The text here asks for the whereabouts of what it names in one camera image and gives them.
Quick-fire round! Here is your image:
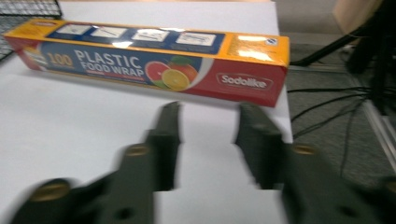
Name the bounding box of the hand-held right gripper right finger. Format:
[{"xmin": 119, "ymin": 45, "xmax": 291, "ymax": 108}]
[{"xmin": 234, "ymin": 102, "xmax": 372, "ymax": 224}]

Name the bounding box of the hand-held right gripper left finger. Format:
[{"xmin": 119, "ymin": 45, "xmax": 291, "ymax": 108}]
[{"xmin": 102, "ymin": 101, "xmax": 182, "ymax": 224}]

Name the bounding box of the plastic wrap box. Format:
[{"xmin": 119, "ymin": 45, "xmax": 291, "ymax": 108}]
[{"xmin": 3, "ymin": 18, "xmax": 291, "ymax": 108}]

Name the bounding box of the black stand leg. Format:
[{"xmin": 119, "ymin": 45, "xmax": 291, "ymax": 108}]
[{"xmin": 290, "ymin": 26, "xmax": 372, "ymax": 67}]

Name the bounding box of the black cable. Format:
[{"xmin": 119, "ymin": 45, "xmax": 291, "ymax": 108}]
[
  {"xmin": 287, "ymin": 86, "xmax": 375, "ymax": 94},
  {"xmin": 290, "ymin": 92, "xmax": 372, "ymax": 124}
]

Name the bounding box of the metal rail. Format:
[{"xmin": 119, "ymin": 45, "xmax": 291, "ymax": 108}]
[{"xmin": 362, "ymin": 99, "xmax": 396, "ymax": 174}]

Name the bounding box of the black wire rack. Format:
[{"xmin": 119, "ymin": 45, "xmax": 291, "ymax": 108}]
[{"xmin": 0, "ymin": 0, "xmax": 64, "ymax": 62}]

